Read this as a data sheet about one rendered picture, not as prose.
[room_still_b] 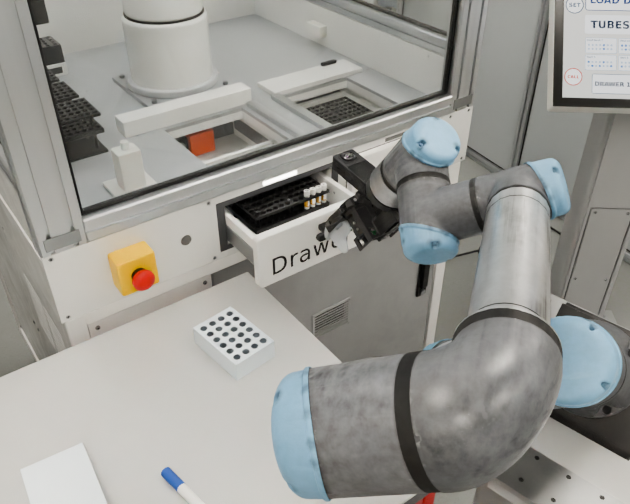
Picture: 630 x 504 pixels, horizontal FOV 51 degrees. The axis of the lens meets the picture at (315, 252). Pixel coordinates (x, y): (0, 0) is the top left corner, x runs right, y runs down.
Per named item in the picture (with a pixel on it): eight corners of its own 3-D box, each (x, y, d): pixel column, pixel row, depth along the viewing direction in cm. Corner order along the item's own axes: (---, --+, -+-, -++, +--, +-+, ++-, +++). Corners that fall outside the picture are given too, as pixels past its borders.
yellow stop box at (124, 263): (162, 284, 120) (156, 252, 115) (124, 299, 116) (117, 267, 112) (150, 270, 123) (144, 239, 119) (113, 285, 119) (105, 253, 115)
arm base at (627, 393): (661, 345, 100) (658, 339, 91) (619, 436, 100) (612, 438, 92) (564, 305, 108) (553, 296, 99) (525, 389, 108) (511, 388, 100)
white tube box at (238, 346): (275, 356, 116) (274, 340, 114) (237, 381, 111) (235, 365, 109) (232, 321, 123) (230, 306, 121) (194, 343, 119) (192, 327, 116)
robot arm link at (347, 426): (546, 405, 97) (427, 514, 49) (449, 416, 104) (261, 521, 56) (528, 324, 99) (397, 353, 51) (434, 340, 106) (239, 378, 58)
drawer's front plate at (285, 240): (379, 235, 135) (383, 190, 129) (260, 289, 122) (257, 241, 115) (374, 232, 137) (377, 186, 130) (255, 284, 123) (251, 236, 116)
